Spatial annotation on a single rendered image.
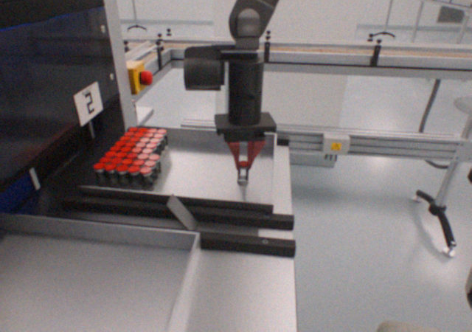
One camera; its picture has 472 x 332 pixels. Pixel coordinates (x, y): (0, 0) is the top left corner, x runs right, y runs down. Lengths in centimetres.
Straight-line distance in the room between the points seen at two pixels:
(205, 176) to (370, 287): 119
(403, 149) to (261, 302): 143
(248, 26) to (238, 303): 38
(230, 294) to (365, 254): 141
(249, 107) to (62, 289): 37
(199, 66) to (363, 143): 129
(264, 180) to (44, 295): 40
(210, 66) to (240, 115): 9
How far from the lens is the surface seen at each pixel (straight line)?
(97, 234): 55
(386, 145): 174
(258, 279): 47
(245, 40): 50
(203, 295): 46
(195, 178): 65
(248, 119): 53
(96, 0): 74
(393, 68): 157
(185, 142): 78
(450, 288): 186
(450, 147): 186
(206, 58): 52
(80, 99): 66
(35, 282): 53
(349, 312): 158
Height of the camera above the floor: 125
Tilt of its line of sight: 30 degrees down
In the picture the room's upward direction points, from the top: straight up
